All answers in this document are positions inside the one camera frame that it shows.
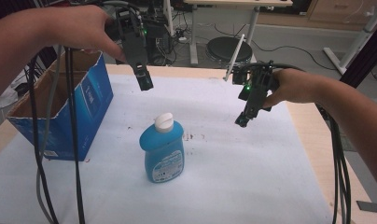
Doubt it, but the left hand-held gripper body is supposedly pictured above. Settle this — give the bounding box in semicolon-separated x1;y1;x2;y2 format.
105;4;149;68

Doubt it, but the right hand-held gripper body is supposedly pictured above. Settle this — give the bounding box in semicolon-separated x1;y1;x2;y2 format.
231;61;280;114

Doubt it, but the blue bottle with white cap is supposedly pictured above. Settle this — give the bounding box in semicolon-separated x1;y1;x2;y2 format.
139;112;186;185

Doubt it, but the person's right hand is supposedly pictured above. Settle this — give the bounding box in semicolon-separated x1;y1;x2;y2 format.
262;68;319;110

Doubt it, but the person's left hand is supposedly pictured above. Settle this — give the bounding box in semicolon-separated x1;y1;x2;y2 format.
44;5;127;63

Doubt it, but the black computer equipment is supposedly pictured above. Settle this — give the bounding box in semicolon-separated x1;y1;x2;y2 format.
145;18;175;66

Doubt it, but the white stick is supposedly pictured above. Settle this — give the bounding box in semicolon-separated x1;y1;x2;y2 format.
223;33;246;82

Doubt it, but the black round stool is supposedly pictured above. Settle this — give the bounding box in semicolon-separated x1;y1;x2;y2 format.
205;35;254;64

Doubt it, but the blue cardboard box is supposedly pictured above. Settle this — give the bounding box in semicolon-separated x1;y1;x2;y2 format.
7;49;115;162

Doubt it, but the white foam mat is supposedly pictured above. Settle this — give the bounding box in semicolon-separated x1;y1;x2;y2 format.
0;73;334;224

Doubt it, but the white metal stand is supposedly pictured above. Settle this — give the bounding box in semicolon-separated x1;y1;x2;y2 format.
322;5;377;77

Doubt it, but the wooden cabinet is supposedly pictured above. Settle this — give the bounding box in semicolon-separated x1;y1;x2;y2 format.
307;0;377;32

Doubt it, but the white paper sheet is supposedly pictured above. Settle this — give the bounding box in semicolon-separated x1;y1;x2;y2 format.
0;70;26;112

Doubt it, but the black floor cable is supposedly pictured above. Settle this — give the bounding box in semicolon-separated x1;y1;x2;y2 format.
213;23;331;72

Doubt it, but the thin black cable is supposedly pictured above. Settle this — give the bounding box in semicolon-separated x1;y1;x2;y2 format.
63;46;86;224

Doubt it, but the grey cable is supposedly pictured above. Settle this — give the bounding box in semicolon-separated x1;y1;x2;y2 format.
35;45;63;224

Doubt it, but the black cable bundle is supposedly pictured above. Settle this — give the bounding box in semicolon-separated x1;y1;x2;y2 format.
315;104;353;224

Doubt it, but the thick black cable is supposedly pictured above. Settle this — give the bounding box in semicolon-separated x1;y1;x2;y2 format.
26;54;60;224

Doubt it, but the dark grey flat bracket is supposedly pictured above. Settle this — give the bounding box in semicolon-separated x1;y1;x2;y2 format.
356;200;377;216

